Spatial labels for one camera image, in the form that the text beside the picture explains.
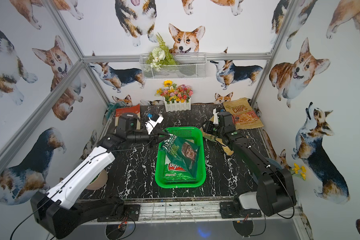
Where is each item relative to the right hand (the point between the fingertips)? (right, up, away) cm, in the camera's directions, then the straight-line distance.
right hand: (208, 120), depth 83 cm
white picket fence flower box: (-20, +16, +24) cm, 35 cm away
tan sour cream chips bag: (+13, -18, +9) cm, 24 cm away
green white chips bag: (-20, -29, +1) cm, 35 cm away
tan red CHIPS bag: (+31, +3, +29) cm, 43 cm away
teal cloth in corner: (-73, +9, +37) cm, 83 cm away
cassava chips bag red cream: (-55, +9, +38) cm, 67 cm away
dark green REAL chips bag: (-13, -15, -9) cm, 22 cm away
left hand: (-21, -5, -14) cm, 25 cm away
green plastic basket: (-8, -10, +12) cm, 17 cm away
